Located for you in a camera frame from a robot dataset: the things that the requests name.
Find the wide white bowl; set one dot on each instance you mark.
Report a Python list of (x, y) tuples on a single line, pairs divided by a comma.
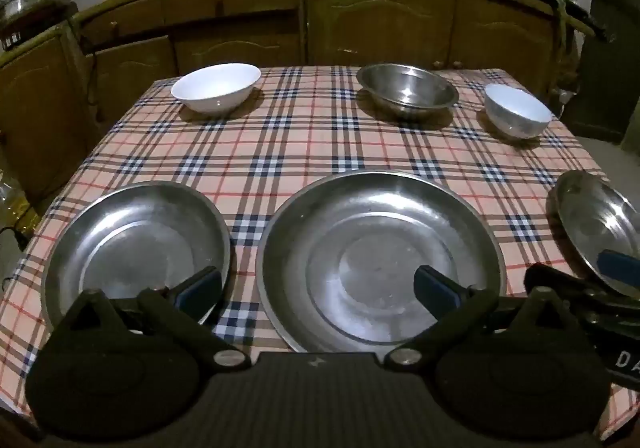
[(215, 87)]

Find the steel bowl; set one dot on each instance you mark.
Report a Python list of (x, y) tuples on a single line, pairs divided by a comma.
[(407, 87)]

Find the wide steel pot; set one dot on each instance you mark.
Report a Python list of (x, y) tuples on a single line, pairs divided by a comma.
[(30, 2)]

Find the large steel plate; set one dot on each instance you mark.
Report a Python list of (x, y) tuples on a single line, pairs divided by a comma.
[(350, 228)]

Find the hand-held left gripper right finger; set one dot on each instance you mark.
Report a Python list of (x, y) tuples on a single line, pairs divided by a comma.
[(430, 288)]

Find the plaid tablecloth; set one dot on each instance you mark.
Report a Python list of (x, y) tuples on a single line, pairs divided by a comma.
[(310, 142)]

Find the wooden kitchen cabinet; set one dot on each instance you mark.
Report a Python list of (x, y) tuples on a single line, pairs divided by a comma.
[(380, 27)]

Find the medium steel plate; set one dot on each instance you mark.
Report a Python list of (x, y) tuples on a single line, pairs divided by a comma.
[(135, 238), (595, 223)]

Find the green cloth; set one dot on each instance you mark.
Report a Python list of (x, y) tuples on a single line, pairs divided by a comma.
[(562, 17)]

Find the dark gas stove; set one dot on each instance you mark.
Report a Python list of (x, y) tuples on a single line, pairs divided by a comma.
[(30, 30)]

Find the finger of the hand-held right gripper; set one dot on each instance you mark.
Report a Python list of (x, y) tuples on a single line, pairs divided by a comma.
[(555, 278), (620, 265)]

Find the green door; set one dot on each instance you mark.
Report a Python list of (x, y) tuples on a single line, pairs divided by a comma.
[(605, 77)]

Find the small deep white bowl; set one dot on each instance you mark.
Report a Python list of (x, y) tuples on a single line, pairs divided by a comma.
[(517, 112)]

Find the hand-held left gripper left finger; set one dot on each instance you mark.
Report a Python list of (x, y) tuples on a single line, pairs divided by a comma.
[(200, 288)]

